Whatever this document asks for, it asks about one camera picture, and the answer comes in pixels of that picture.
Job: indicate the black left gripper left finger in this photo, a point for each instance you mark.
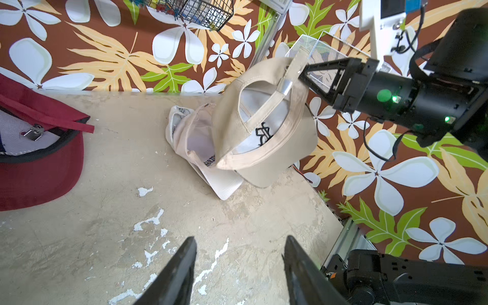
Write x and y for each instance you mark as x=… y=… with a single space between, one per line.
x=174 y=284

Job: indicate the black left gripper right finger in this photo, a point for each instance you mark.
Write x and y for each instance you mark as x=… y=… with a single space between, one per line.
x=306 y=284

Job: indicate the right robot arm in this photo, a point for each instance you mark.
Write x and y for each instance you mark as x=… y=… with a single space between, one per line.
x=412 y=177

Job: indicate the white cap under pile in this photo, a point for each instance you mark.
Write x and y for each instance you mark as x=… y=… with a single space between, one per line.
x=189 y=133

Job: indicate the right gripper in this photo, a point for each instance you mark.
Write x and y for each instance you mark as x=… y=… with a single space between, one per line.
x=349 y=84

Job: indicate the beige baseball cap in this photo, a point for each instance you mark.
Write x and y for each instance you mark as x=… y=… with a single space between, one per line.
x=263 y=125

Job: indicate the red baseball cap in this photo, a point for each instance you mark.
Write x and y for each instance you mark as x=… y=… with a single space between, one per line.
x=42 y=148

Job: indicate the black wire wall basket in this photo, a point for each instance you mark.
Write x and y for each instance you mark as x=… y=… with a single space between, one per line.
x=212 y=15

